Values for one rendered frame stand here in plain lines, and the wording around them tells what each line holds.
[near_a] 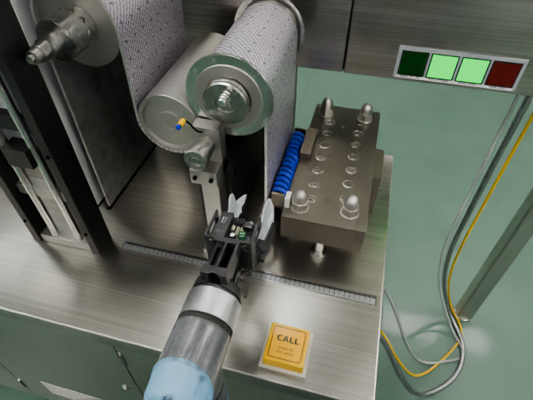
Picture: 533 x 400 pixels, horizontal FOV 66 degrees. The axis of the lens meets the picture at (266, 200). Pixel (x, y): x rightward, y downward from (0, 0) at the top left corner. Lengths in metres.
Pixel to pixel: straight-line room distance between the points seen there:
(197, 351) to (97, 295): 0.42
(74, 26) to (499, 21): 0.75
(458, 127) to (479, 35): 2.09
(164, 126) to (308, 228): 0.33
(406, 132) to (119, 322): 2.34
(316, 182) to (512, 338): 1.38
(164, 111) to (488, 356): 1.61
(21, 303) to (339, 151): 0.72
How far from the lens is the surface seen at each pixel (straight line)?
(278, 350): 0.75
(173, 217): 0.97
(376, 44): 0.96
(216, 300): 0.54
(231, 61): 0.65
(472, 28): 0.96
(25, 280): 0.98
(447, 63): 0.98
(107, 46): 0.76
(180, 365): 0.51
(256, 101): 0.67
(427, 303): 1.99
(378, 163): 0.93
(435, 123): 3.01
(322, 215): 0.79
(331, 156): 0.91
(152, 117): 0.78
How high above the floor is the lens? 1.61
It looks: 46 degrees down
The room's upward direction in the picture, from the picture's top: straight up
